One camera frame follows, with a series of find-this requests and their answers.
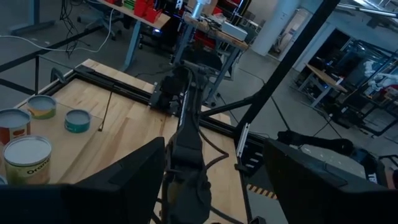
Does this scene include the white floor cable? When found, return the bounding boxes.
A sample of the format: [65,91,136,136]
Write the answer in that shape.
[0,7,114,54]

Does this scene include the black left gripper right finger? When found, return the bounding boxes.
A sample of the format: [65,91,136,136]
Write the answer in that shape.
[262,138,398,224]

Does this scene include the small wooden table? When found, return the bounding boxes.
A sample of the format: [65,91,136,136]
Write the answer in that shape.
[306,63,348,108]

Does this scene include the silver cylinder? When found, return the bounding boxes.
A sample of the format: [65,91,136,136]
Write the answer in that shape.
[191,0,212,19]

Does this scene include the wooden workbench grey legs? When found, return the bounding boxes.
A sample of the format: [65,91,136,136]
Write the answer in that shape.
[183,14,249,103]

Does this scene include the silver frame bracket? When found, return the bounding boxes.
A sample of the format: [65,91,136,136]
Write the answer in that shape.
[236,122,251,158]

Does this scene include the black table rail frame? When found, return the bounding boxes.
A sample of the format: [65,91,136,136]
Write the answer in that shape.
[40,64,268,224]

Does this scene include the red white can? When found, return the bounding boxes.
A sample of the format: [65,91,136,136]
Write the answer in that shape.
[0,108,32,146]

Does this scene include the wooden workbench blue legs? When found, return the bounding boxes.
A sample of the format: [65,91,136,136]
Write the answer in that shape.
[96,0,172,72]

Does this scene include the black frame wooden shelf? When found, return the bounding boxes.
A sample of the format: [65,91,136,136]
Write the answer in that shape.
[0,90,114,187]

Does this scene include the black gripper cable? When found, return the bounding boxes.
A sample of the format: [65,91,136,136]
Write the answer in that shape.
[192,124,231,175]

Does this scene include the yellow black hazard tape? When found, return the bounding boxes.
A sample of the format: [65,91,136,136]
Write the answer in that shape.
[247,184,278,200]

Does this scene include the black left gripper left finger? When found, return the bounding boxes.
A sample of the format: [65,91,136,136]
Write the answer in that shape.
[0,136,167,224]

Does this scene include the green sliced peaches can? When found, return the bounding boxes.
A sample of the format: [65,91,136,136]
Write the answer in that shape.
[26,94,58,121]

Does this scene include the white pillar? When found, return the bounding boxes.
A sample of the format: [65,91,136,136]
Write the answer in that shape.
[251,0,307,58]

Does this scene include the white box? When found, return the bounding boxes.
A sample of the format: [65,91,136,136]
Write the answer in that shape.
[221,21,249,41]

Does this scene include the black overhead rig frame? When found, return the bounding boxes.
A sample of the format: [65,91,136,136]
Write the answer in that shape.
[0,0,341,144]

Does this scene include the small teal can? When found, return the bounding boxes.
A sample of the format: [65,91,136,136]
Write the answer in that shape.
[63,109,92,134]

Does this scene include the pale green oranges can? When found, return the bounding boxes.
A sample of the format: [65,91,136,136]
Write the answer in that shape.
[2,134,53,187]

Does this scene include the red storage bin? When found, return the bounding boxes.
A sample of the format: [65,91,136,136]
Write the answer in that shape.
[134,0,163,24]

